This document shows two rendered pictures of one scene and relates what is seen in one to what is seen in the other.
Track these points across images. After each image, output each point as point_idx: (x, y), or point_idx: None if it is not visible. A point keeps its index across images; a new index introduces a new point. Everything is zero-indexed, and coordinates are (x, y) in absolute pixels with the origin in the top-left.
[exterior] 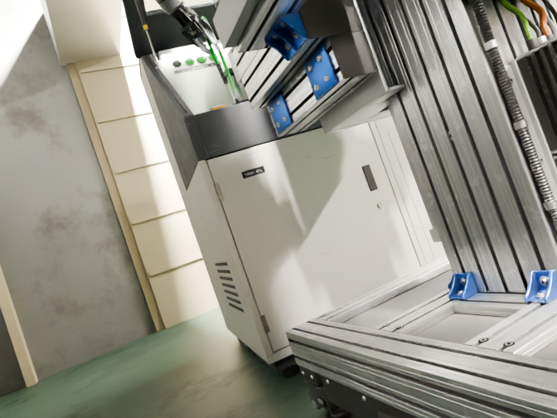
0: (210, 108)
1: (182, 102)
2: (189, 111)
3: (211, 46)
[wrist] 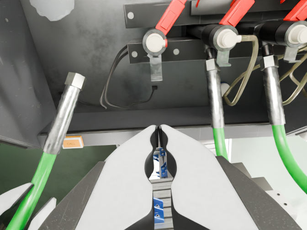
0: (62, 146)
1: (1, 139)
2: (29, 147)
3: (26, 222)
